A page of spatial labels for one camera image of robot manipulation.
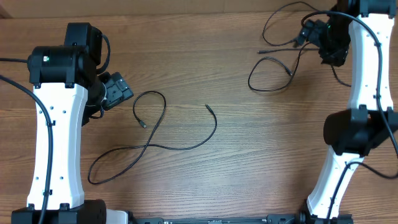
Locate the black USB-A cable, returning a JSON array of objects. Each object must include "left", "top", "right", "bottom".
[{"left": 248, "top": 42, "right": 352, "bottom": 93}]

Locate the long black USB-C cable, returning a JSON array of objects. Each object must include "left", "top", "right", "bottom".
[{"left": 87, "top": 90, "right": 218, "bottom": 185}]

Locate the thin black cable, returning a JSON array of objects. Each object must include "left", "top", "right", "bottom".
[{"left": 256, "top": 1, "right": 321, "bottom": 55}]

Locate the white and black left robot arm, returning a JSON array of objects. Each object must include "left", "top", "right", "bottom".
[{"left": 11, "top": 22, "right": 134, "bottom": 223}]

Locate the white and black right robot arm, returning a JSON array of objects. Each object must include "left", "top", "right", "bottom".
[{"left": 291, "top": 0, "right": 397, "bottom": 223}]

